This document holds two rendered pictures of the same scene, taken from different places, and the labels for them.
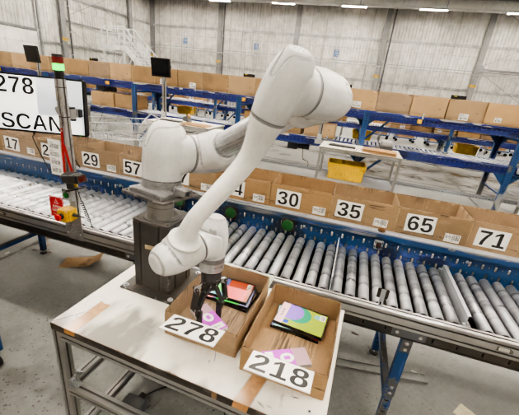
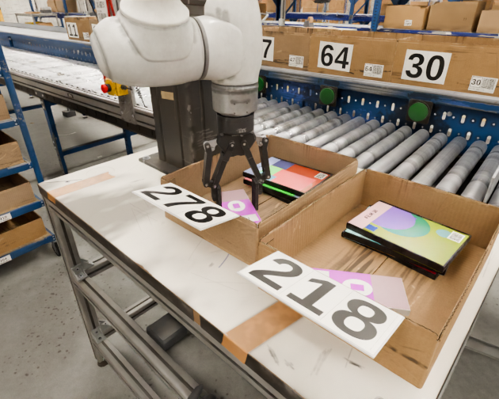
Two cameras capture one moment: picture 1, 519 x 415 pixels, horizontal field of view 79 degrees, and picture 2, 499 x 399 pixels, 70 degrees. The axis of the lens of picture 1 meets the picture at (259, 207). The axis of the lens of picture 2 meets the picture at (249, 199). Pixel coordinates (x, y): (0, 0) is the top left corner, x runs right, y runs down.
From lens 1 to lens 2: 0.59 m
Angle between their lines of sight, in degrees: 24
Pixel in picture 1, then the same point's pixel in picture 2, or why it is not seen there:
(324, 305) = (463, 215)
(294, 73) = not seen: outside the picture
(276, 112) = not seen: outside the picture
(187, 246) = (147, 12)
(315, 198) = (478, 61)
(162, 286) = (186, 160)
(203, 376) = (191, 284)
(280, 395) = (321, 351)
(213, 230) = (223, 9)
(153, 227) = not seen: hidden behind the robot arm
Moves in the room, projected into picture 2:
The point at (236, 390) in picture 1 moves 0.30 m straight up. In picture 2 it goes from (235, 319) to (230, 135)
